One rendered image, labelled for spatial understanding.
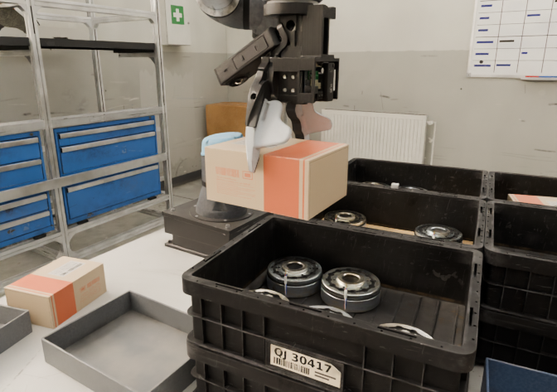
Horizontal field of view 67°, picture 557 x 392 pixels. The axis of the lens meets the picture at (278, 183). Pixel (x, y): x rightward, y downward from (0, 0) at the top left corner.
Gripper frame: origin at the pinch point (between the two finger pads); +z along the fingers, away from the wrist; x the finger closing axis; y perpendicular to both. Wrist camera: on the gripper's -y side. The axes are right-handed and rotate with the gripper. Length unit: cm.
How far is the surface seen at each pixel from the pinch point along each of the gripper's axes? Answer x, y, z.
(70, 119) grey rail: 92, -192, 19
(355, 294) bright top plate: 10.8, 8.7, 23.6
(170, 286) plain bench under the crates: 17, -41, 40
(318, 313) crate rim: -6.9, 10.4, 16.8
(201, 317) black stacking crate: -8.5, -7.7, 22.9
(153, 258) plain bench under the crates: 26, -57, 40
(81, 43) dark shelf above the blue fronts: 106, -194, -22
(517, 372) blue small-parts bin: 19, 33, 34
